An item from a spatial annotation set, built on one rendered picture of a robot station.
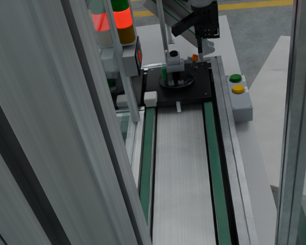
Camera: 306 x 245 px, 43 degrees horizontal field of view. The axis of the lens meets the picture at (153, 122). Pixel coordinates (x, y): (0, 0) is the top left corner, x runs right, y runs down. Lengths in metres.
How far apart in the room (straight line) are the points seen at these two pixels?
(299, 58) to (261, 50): 3.10
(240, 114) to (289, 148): 0.81
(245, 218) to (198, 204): 0.15
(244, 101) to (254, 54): 2.16
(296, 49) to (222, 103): 0.91
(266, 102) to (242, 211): 0.59
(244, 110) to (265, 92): 0.26
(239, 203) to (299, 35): 0.67
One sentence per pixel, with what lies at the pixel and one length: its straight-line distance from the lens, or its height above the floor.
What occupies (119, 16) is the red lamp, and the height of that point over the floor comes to 1.35.
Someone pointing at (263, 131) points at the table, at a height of 0.86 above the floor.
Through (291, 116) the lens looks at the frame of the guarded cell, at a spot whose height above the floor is 1.46.
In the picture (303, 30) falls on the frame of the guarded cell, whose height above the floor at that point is 1.58.
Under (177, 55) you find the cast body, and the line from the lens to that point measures 1.40.
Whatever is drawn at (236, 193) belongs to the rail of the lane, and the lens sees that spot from 1.06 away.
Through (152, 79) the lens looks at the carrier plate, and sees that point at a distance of 1.50.
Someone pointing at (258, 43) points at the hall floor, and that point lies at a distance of 3.66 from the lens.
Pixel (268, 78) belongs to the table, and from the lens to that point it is 1.64.
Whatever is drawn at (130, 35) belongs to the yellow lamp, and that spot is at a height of 1.28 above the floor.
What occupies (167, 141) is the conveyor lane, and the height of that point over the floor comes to 0.92.
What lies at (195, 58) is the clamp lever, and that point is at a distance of 1.40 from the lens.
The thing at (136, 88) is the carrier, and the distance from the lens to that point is 1.46.
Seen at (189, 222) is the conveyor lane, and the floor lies 0.92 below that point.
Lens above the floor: 1.78
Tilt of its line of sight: 39 degrees down
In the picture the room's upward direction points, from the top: 11 degrees counter-clockwise
